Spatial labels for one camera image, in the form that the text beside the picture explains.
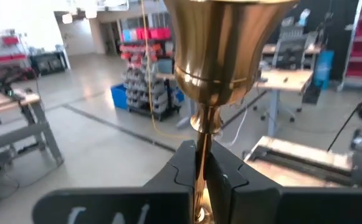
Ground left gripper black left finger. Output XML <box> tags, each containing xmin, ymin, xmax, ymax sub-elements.
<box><xmin>32</xmin><ymin>139</ymin><xmax>198</xmax><ymax>224</ymax></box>

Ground black cabinet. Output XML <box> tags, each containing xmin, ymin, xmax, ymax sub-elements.
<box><xmin>29</xmin><ymin>51</ymin><xmax>71</xmax><ymax>77</ymax></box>

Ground blue panel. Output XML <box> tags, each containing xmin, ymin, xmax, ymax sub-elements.
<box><xmin>312</xmin><ymin>49</ymin><xmax>335</xmax><ymax>90</ymax></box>

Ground wooden shelf black metal frame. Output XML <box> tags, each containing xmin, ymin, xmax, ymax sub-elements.
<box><xmin>244</xmin><ymin>135</ymin><xmax>361</xmax><ymax>187</ymax></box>

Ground blue plastic bin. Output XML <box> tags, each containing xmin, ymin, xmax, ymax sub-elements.
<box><xmin>110</xmin><ymin>82</ymin><xmax>129</xmax><ymax>110</ymax></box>

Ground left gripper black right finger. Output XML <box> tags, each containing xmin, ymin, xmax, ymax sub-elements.
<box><xmin>205</xmin><ymin>140</ymin><xmax>362</xmax><ymax>224</ymax></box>

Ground parts rack with small bins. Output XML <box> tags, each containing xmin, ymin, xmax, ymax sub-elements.
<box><xmin>119</xmin><ymin>26</ymin><xmax>183</xmax><ymax>121</ymax></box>

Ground grey frame work table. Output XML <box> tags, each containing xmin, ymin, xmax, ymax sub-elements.
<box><xmin>0</xmin><ymin>89</ymin><xmax>65</xmax><ymax>175</ymax></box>

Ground gold brass candlestick holder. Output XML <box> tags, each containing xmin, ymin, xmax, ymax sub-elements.
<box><xmin>163</xmin><ymin>0</ymin><xmax>298</xmax><ymax>224</ymax></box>

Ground white power cable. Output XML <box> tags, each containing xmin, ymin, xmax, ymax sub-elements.
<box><xmin>227</xmin><ymin>105</ymin><xmax>250</xmax><ymax>147</ymax></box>

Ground yellow extension cable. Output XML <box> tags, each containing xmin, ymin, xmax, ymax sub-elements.
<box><xmin>140</xmin><ymin>0</ymin><xmax>197</xmax><ymax>140</ymax></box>

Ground red wall bins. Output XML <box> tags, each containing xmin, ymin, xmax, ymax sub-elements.
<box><xmin>0</xmin><ymin>35</ymin><xmax>29</xmax><ymax>65</ymax></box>

